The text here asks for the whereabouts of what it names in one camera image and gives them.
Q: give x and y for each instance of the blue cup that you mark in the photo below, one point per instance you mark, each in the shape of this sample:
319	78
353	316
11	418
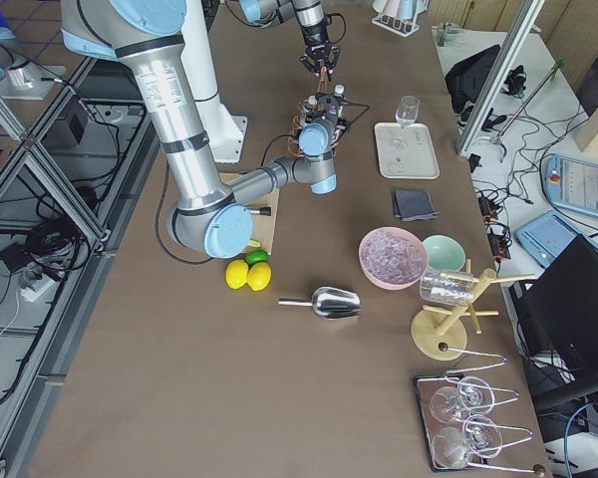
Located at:
407	9

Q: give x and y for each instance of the blue teach pendant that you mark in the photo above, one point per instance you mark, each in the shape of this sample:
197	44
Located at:
546	236
572	184

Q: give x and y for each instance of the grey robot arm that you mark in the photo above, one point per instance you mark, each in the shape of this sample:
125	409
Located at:
210	216
308	14

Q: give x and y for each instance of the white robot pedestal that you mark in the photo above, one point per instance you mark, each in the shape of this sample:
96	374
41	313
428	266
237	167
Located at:
226	132

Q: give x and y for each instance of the wine glass rack tray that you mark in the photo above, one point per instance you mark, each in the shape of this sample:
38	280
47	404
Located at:
455	410

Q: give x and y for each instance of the copper wire bottle basket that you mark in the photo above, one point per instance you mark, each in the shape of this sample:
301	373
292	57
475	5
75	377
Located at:
312	134

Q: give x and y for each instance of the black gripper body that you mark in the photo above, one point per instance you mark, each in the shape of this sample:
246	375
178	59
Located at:
325	107
315	36

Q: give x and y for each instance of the wooden glass tree stand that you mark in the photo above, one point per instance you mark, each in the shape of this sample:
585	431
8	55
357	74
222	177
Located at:
437	330

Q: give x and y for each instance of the tea bottle white cap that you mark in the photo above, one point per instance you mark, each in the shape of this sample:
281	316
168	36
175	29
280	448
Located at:
307	109

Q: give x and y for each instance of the green lime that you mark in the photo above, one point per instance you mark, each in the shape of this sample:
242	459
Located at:
256	256

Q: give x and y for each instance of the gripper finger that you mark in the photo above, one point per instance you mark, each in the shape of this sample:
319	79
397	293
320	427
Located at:
329	70
309	65

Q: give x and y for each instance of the clear wine glass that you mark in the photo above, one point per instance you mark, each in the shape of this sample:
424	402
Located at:
406	114

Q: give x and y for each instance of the yellow lemon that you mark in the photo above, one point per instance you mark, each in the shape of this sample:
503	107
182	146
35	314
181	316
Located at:
236	274
259	276

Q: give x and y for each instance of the glass jar on stand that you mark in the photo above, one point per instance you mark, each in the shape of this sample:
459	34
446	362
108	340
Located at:
447	287

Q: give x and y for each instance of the black monitor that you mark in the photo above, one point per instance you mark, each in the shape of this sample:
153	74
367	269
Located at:
560	308

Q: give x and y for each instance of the pink cup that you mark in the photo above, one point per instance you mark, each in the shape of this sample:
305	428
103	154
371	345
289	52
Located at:
391	8

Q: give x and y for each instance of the green bowl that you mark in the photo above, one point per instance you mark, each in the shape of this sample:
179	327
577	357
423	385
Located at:
444	253

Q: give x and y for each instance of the cream rabbit tray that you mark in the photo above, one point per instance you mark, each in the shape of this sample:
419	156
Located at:
405	153

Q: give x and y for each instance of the metal ice scoop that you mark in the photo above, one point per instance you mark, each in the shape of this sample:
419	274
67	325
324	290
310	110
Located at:
329	303

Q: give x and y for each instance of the grey folded cloth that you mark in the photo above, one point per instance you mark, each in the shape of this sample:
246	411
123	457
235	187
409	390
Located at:
412	205

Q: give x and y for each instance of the white cup rack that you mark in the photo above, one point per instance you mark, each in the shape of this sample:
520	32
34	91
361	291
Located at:
403	28

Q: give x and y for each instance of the aluminium frame post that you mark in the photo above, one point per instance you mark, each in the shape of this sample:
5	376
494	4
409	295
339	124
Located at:
510	48

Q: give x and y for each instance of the pink ice bowl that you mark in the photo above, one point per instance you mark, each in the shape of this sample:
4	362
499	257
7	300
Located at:
392	258

